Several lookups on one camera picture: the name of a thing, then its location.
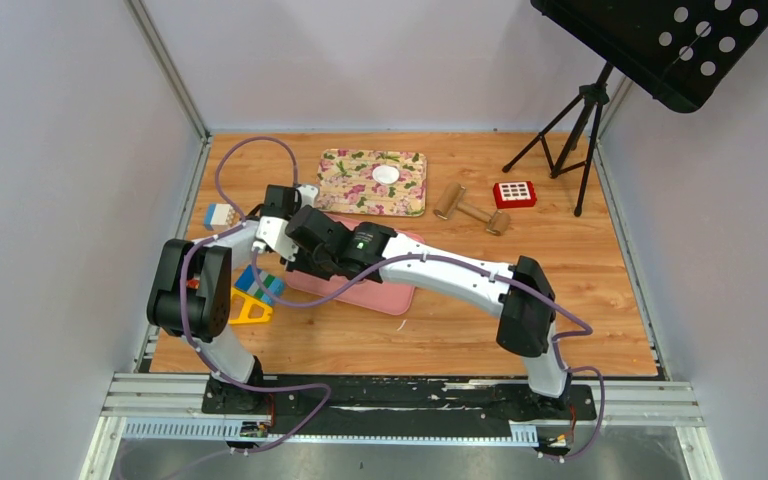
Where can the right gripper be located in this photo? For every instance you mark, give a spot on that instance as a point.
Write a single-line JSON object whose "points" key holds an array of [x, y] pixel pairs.
{"points": [[299, 265]]}

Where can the floral cutting mat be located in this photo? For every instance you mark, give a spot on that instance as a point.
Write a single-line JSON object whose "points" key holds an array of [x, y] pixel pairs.
{"points": [[346, 185]]}

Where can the wooden double-ended roller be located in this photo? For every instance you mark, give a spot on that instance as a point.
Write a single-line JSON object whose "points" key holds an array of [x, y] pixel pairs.
{"points": [[452, 200]]}

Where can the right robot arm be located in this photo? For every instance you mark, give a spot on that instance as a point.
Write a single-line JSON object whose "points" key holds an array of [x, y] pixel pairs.
{"points": [[519, 295]]}

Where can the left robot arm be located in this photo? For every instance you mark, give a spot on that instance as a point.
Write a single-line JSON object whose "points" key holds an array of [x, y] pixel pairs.
{"points": [[190, 298]]}

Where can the flat white dough wrapper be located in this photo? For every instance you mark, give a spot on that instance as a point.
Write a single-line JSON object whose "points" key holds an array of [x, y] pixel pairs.
{"points": [[386, 174]]}

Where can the blue green toy brick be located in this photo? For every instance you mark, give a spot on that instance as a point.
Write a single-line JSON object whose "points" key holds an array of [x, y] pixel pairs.
{"points": [[260, 285]]}

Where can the yellow triangular toy block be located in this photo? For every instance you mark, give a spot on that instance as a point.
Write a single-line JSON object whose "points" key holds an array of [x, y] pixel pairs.
{"points": [[246, 309]]}

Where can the small blue white card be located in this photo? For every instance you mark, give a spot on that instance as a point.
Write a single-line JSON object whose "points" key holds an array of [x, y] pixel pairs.
{"points": [[219, 217]]}

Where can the red grid box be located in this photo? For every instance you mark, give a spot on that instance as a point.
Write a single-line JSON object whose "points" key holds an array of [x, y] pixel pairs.
{"points": [[516, 194]]}

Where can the black music stand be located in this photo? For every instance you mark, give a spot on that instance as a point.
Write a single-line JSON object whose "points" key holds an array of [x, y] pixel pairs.
{"points": [[677, 51]]}

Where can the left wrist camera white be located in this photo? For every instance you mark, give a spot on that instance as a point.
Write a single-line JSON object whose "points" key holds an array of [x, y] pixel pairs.
{"points": [[305, 195]]}

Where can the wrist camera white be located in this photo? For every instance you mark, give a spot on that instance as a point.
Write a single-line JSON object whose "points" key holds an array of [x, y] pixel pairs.
{"points": [[305, 195], [271, 234]]}

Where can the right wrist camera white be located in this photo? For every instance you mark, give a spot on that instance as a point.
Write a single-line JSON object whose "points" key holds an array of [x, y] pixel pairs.
{"points": [[271, 234]]}

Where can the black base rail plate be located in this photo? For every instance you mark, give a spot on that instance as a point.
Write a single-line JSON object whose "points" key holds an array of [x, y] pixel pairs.
{"points": [[400, 406]]}

